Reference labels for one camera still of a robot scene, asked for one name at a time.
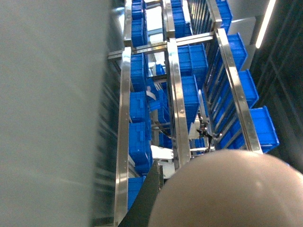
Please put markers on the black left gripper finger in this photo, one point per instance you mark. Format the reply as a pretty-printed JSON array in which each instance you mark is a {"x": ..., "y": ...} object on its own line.
[{"x": 140, "y": 212}]

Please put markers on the beige plastic dustpan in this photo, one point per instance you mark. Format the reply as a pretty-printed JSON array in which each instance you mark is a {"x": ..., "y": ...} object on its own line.
[{"x": 231, "y": 188}]

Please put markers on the steel shelf rack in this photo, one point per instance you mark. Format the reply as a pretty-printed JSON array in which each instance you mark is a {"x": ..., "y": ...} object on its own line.
[{"x": 183, "y": 92}]

